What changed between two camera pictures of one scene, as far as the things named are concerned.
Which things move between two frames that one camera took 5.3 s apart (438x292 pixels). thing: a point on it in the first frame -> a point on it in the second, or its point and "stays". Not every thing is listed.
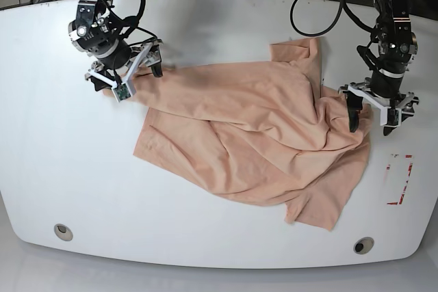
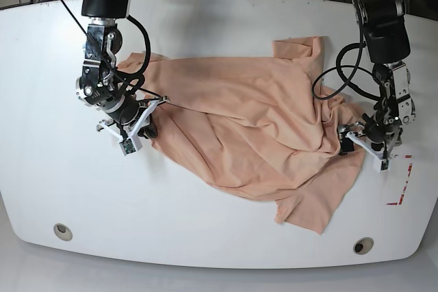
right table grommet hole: x=363 y=245 stays
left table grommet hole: x=63 y=232 stays
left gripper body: x=118 y=66 -> x=131 y=117
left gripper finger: x=157 y=70 -> x=151 y=130
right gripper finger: x=354 y=103 -> x=347 y=146
